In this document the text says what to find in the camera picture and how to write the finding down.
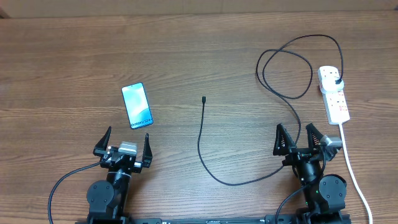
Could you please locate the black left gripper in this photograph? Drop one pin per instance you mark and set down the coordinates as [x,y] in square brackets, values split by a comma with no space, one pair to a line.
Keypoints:
[137,165]

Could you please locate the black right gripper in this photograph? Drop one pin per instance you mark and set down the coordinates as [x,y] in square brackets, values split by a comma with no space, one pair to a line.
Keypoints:
[298,154]

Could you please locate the blue Galaxy smartphone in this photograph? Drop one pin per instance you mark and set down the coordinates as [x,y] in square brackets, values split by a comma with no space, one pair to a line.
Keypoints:
[137,106]

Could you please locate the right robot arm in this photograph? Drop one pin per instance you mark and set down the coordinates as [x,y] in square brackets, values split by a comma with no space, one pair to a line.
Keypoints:
[324,194]

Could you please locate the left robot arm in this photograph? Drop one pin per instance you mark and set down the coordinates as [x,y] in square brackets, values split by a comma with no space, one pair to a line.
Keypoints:
[107,198]

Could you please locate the white charger plug adapter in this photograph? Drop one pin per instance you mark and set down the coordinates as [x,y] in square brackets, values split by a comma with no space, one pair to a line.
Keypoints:
[330,85]

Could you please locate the white power strip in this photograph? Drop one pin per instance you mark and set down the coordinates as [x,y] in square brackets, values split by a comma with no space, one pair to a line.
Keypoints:
[335,103]

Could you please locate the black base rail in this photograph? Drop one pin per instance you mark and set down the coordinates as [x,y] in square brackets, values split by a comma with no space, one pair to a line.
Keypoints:
[214,220]

